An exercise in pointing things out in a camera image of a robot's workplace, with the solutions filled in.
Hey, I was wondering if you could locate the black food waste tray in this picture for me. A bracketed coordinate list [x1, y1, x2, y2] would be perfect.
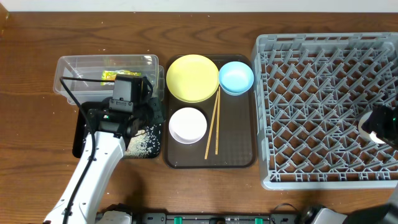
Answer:
[72, 101, 164, 160]

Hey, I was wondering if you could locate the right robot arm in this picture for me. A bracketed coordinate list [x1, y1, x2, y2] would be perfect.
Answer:
[295, 106, 397, 224]

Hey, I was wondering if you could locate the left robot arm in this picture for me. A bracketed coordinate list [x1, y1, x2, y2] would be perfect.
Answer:
[44, 98, 165, 223]

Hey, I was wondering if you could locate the left wooden chopstick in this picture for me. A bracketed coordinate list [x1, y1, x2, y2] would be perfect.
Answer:
[204, 90, 220, 160]

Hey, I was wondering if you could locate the white rice bowl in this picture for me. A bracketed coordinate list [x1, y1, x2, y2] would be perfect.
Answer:
[169, 107, 207, 144]

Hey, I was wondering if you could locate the grey dishwasher rack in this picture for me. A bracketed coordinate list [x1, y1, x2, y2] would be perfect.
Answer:
[251, 32, 397, 190]

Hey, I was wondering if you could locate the brown serving tray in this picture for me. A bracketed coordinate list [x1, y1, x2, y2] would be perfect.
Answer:
[164, 54, 257, 169]

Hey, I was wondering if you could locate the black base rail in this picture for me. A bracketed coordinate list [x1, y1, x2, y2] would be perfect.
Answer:
[96, 212, 299, 224]

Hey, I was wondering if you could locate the right wooden chopstick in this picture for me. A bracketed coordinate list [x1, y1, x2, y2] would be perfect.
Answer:
[215, 86, 221, 155]

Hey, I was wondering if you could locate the wooden chopstick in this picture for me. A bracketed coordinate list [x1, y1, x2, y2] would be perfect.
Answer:
[215, 86, 221, 155]
[204, 90, 220, 160]

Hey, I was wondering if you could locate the clear plastic waste bin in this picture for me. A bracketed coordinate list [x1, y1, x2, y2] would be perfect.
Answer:
[53, 54, 165, 105]

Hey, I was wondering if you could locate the light blue bowl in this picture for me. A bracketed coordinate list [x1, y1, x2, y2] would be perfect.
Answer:
[219, 62, 254, 96]

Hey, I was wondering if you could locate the green snack wrapper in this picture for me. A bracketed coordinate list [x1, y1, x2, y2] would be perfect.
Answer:
[101, 70, 142, 86]

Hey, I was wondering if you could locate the yellow plate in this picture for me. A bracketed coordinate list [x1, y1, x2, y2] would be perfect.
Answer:
[166, 54, 219, 103]

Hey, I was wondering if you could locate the pile of rice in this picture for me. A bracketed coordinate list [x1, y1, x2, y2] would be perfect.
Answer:
[123, 124, 163, 159]

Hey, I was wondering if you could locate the white cup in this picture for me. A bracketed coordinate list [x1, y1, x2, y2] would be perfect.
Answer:
[358, 111, 385, 144]

